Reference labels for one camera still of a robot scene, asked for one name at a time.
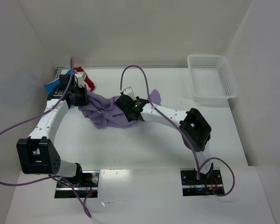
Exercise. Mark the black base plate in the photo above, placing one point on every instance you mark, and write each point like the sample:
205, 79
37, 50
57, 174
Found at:
86, 184
203, 187

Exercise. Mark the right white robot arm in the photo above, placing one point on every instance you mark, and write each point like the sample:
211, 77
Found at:
194, 129

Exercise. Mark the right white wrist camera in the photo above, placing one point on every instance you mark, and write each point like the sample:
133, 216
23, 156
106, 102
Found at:
129, 92

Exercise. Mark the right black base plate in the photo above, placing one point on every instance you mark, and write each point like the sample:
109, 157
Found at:
203, 187

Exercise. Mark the purple polo shirt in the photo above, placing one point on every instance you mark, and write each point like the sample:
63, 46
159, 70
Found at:
104, 113

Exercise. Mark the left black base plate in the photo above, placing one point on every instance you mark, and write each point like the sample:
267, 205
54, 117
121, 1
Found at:
86, 184

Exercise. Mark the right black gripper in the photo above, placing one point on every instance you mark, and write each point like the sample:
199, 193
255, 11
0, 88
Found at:
124, 104

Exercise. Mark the white plastic basket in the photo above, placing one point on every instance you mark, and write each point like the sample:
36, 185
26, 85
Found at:
211, 77

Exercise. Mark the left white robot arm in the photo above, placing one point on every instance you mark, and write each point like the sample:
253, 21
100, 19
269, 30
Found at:
37, 153

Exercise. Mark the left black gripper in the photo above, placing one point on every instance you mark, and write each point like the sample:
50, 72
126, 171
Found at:
82, 95

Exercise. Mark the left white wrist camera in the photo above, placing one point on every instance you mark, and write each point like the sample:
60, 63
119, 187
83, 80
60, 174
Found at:
80, 79

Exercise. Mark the blue folded shirt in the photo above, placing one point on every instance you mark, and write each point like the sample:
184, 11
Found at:
51, 85

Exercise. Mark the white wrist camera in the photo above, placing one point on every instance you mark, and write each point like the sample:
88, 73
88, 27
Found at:
129, 92
80, 79

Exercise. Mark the red folded shirt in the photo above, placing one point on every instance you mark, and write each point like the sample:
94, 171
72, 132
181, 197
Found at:
89, 84

